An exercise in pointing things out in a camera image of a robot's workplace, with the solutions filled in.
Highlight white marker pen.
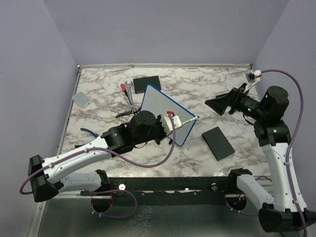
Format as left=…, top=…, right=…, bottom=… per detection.
left=182, top=116, right=199, bottom=125

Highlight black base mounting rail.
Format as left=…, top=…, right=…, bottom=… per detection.
left=81, top=176, right=247, bottom=207

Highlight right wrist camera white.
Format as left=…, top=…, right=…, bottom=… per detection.
left=245, top=70, right=262, bottom=83

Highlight black rectangular block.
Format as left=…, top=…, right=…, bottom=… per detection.
left=202, top=127, right=235, bottom=161

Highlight small white square device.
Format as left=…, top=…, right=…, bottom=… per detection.
left=72, top=91, right=91, bottom=108

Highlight silver wrench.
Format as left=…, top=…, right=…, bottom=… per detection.
left=124, top=81, right=136, bottom=110

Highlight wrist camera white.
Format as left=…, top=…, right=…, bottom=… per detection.
left=161, top=111, right=183, bottom=135
left=245, top=70, right=262, bottom=83

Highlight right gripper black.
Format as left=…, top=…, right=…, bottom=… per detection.
left=206, top=82, right=267, bottom=120

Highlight black network switch box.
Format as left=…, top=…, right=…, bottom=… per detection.
left=133, top=76, right=161, bottom=94

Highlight black handled pliers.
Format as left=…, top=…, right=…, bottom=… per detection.
left=116, top=109, right=139, bottom=118

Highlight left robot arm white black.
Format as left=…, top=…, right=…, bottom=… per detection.
left=25, top=111, right=176, bottom=202

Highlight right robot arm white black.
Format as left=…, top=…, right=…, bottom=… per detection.
left=205, top=83, right=316, bottom=235

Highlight blue framed whiteboard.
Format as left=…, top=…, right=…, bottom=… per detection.
left=140, top=84, right=198, bottom=146

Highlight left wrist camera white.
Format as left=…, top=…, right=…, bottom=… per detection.
left=161, top=111, right=183, bottom=135

